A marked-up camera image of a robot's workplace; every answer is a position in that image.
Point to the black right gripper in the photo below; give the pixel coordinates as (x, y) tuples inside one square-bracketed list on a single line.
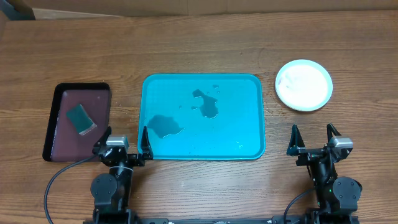
[(296, 147)]

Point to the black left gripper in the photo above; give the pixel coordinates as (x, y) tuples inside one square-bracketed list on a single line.
[(138, 160)]

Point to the green scrubbing sponge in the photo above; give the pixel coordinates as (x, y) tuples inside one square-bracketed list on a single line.
[(80, 120)]

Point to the light blue plate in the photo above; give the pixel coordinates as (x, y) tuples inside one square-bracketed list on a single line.
[(303, 85)]

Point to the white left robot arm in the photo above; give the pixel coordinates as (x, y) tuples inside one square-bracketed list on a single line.
[(111, 191)]

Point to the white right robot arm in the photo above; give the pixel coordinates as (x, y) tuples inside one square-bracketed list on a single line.
[(337, 197)]

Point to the black tray of brown water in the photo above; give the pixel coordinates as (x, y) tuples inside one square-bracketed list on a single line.
[(62, 142)]

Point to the blue plastic tray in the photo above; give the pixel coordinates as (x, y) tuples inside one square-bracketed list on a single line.
[(203, 116)]

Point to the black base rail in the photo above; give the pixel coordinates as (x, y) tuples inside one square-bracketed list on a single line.
[(274, 220)]

